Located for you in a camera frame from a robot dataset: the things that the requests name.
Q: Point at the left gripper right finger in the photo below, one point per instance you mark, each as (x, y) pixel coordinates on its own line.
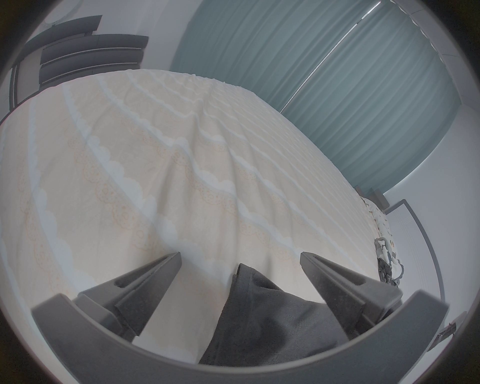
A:
(348, 300)

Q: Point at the white printed pillow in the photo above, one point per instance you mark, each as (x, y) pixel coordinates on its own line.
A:
(382, 221)

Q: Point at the pile of clothes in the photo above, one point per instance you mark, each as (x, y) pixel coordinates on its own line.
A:
(386, 266)

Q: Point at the blue-green curtain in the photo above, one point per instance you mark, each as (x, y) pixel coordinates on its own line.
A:
(243, 56)
(375, 105)

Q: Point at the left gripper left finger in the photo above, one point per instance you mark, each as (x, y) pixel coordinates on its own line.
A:
(146, 296)

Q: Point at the black chest of drawers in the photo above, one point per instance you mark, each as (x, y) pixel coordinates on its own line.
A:
(90, 56)

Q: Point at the black T-shirt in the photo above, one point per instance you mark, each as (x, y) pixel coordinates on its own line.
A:
(262, 322)

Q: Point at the bed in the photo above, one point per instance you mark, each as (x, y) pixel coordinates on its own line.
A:
(168, 168)

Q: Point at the grey bedside table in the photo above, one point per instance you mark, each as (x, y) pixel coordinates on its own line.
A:
(377, 197)

